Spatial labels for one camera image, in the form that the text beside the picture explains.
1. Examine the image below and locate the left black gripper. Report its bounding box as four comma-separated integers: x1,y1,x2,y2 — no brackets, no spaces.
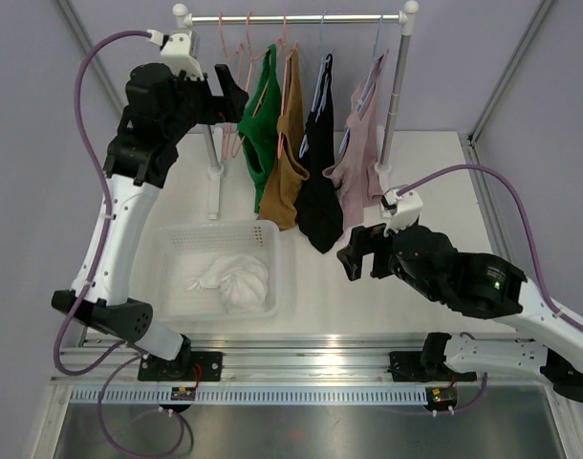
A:
162,63,248,142

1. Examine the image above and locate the pink wire hanger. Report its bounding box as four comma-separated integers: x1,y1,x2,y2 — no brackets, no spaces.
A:
218,13,245,161

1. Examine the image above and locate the white tank top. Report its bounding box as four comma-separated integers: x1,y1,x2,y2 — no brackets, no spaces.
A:
184,253,269,314

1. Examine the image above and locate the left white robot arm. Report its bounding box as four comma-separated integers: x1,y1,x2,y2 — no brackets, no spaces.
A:
52,63,248,381

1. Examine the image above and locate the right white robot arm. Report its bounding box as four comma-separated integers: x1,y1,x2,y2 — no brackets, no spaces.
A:
336,225,583,404

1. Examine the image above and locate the green tank top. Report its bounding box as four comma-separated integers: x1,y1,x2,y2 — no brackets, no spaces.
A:
238,44,282,213

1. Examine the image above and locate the black tank top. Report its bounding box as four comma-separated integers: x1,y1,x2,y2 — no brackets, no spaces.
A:
295,54,343,253

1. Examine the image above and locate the pink tank top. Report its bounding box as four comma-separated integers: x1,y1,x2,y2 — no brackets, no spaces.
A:
323,53,388,229

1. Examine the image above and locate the pink hanger under brown top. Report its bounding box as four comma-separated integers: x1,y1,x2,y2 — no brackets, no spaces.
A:
276,11,300,159

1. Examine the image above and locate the blue hanger under black top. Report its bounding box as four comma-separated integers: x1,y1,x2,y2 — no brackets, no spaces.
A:
299,11,328,159

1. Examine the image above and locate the brown tank top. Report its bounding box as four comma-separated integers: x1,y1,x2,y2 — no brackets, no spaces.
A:
259,49,310,230

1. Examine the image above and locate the blue hanger under pink top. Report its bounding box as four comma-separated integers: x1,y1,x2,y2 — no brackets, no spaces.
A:
338,15,384,157

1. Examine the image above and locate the white plastic basket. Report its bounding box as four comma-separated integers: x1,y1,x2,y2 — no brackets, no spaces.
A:
140,220,282,322

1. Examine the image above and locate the white metal clothes rack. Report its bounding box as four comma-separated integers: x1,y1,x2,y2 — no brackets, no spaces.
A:
172,1,420,192

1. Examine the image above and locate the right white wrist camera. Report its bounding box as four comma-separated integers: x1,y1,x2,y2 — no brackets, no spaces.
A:
381,188,423,236

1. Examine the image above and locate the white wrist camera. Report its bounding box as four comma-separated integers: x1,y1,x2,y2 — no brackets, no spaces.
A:
147,30,205,81
381,188,423,236

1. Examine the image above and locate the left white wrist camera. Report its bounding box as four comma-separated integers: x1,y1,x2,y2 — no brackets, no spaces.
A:
147,30,205,81

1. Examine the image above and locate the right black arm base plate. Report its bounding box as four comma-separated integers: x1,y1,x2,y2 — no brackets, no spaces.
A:
388,350,478,383

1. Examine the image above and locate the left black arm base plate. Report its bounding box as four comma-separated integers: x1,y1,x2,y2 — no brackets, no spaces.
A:
138,351,223,383

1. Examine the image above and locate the aluminium mounting rail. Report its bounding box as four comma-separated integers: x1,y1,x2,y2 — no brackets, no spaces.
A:
52,335,547,383

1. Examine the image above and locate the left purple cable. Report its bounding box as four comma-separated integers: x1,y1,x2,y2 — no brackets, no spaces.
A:
53,30,197,454

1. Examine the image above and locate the white slotted cable duct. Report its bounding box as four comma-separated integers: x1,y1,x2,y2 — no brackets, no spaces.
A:
71,385,427,405

